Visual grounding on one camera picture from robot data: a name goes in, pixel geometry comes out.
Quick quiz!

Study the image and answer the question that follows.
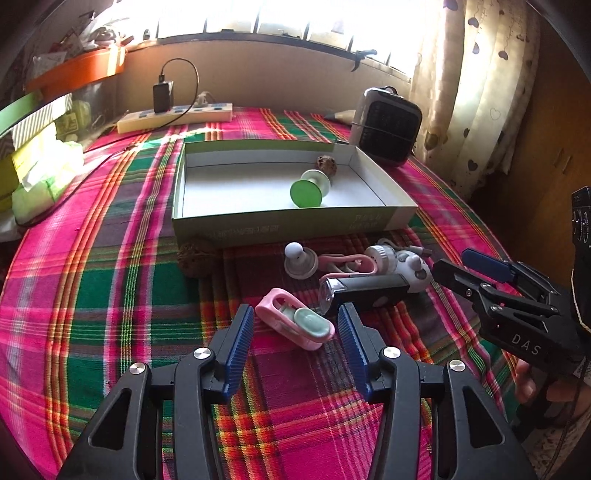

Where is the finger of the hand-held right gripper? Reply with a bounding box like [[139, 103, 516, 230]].
[[431, 258, 561, 324], [461, 248, 566, 305]]

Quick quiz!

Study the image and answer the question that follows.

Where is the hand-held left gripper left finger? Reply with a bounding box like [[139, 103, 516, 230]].
[[55, 304, 256, 480]]

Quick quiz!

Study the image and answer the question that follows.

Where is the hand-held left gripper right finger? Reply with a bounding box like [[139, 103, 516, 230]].
[[337, 303, 539, 480]]

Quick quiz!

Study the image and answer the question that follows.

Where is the white toy with cord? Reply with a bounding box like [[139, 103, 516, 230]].
[[394, 246, 435, 294]]

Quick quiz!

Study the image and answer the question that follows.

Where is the pink nail clipper case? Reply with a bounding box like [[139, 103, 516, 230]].
[[255, 287, 336, 352]]

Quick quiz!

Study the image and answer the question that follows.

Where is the black flashlight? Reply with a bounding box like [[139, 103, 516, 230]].
[[318, 273, 411, 317]]

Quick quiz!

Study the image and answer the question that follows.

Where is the white cap with pink strap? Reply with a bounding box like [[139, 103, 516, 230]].
[[318, 244, 400, 280]]

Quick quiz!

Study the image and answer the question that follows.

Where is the white round knob holder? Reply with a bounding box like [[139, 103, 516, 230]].
[[284, 241, 319, 279]]

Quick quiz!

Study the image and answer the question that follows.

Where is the green and white cardboard box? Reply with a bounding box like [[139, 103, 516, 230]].
[[171, 140, 420, 250]]

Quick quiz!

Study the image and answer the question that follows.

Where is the person's right hand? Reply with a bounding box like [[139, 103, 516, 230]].
[[514, 359, 583, 408]]

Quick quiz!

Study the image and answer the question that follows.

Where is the pink and green plaid tablecloth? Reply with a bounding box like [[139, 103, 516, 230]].
[[0, 107, 536, 480]]

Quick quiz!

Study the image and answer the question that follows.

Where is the green and white spool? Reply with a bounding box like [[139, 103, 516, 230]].
[[289, 168, 332, 208]]

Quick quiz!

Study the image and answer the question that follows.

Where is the grey and black heater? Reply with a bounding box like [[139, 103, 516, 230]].
[[347, 86, 423, 168]]

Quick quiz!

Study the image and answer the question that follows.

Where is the heart print curtain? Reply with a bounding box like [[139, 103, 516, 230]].
[[411, 0, 541, 199]]

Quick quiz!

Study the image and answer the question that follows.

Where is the cream power strip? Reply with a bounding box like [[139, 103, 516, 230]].
[[116, 102, 234, 134]]

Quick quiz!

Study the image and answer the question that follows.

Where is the green tissue pack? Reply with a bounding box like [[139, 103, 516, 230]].
[[11, 141, 86, 222]]

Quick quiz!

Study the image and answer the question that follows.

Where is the black charger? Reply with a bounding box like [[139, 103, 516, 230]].
[[152, 82, 175, 114]]

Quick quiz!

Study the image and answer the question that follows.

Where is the clear plastic container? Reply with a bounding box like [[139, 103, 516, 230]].
[[71, 83, 117, 131]]

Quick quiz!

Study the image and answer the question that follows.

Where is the yellow-green box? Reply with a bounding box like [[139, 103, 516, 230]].
[[11, 124, 61, 185]]

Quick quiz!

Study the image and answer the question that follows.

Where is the white striped box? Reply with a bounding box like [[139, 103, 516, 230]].
[[9, 92, 75, 148]]

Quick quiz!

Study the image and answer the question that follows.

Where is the barred window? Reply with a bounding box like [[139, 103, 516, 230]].
[[152, 0, 444, 84]]

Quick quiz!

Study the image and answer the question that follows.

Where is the orange tray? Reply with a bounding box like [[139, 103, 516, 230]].
[[25, 46, 126, 95]]

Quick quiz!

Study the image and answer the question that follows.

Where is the pile of assorted packets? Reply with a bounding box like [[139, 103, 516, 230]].
[[58, 13, 131, 57]]

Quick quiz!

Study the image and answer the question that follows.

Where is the thin black cable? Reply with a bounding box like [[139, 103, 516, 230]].
[[14, 154, 117, 228]]

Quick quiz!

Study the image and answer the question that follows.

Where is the black window handle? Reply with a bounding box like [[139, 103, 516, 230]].
[[349, 49, 378, 72]]

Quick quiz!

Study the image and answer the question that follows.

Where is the black charger cable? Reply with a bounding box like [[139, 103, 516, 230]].
[[159, 58, 200, 126]]

